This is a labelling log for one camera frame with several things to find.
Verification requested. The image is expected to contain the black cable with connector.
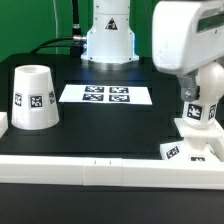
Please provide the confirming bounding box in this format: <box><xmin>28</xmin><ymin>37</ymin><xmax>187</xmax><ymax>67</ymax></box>
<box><xmin>69</xmin><ymin>0</ymin><xmax>85</xmax><ymax>56</ymax></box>

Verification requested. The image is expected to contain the white lamp shade cone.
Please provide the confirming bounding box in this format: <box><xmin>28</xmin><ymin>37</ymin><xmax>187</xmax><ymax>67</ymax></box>
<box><xmin>11</xmin><ymin>65</ymin><xmax>59</xmax><ymax>130</ymax></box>

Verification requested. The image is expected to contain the white marker sheet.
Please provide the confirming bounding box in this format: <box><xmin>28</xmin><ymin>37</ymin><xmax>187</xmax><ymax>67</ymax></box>
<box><xmin>59</xmin><ymin>84</ymin><xmax>152</xmax><ymax>105</ymax></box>

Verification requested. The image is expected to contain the white lamp bulb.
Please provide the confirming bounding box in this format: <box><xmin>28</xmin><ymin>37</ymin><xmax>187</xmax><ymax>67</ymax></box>
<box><xmin>182</xmin><ymin>62</ymin><xmax>224</xmax><ymax>129</ymax></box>

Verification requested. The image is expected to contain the white lamp base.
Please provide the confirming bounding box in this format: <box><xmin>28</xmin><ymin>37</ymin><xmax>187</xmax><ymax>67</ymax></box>
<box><xmin>160</xmin><ymin>118</ymin><xmax>223</xmax><ymax>162</ymax></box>

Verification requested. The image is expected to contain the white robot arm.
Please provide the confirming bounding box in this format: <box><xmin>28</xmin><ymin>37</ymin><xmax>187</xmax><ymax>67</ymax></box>
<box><xmin>81</xmin><ymin>0</ymin><xmax>224</xmax><ymax>102</ymax></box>

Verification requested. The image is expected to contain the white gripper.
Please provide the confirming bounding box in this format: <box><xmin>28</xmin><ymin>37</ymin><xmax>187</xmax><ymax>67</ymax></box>
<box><xmin>152</xmin><ymin>0</ymin><xmax>224</xmax><ymax>102</ymax></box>

